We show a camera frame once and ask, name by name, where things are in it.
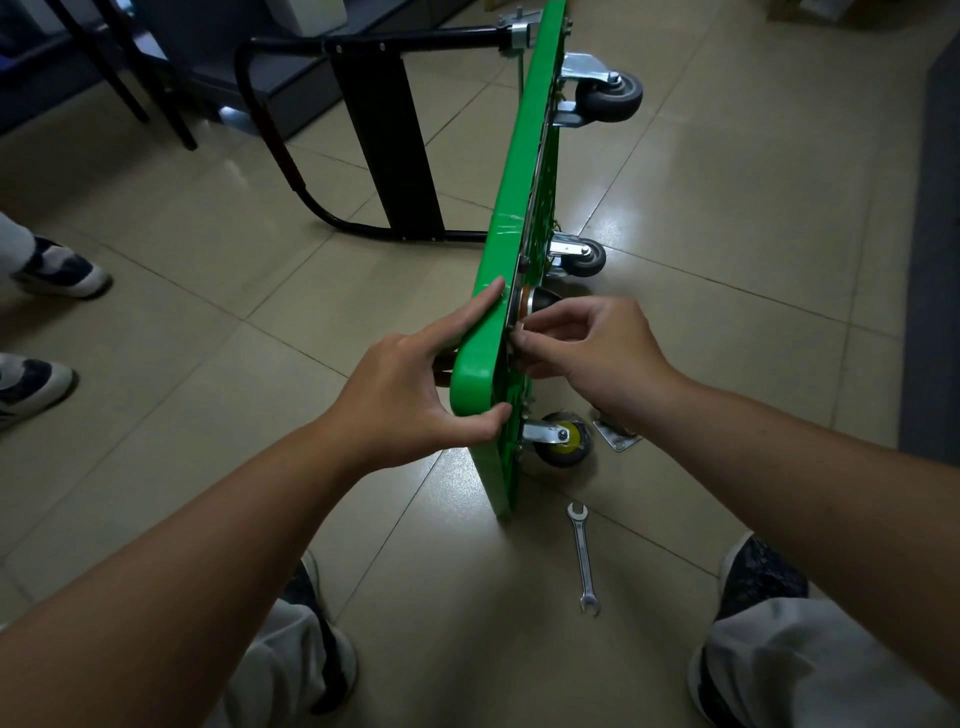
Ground person's right hand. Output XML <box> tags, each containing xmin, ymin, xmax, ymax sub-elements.
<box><xmin>509</xmin><ymin>296</ymin><xmax>691</xmax><ymax>436</ymax></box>

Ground person's left hand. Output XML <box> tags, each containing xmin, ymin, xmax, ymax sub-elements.
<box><xmin>318</xmin><ymin>277</ymin><xmax>515</xmax><ymax>478</ymax></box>

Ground green platform trolley deck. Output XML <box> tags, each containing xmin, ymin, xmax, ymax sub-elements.
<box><xmin>233</xmin><ymin>0</ymin><xmax>573</xmax><ymax>520</ymax></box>

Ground silver wrench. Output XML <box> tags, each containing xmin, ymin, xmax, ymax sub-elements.
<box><xmin>566</xmin><ymin>502</ymin><xmax>603</xmax><ymax>618</ymax></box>

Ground person's right forearm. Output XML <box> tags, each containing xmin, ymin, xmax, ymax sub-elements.
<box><xmin>648</xmin><ymin>374</ymin><xmax>960</xmax><ymax>706</ymax></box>

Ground person's left forearm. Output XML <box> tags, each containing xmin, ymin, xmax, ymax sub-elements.
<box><xmin>0</xmin><ymin>419</ymin><xmax>369</xmax><ymax>728</ymax></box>

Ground person's dark shoe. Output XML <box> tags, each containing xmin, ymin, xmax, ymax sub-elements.
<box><xmin>281</xmin><ymin>551</ymin><xmax>360</xmax><ymax>715</ymax></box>
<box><xmin>688</xmin><ymin>532</ymin><xmax>810</xmax><ymax>728</ymax></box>

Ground person's light trousers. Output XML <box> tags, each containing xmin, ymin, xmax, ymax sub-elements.
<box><xmin>202</xmin><ymin>596</ymin><xmax>960</xmax><ymax>728</ymax></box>

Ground white box on shelf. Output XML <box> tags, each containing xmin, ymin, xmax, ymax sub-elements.
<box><xmin>266</xmin><ymin>0</ymin><xmax>349</xmax><ymax>37</ymax></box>

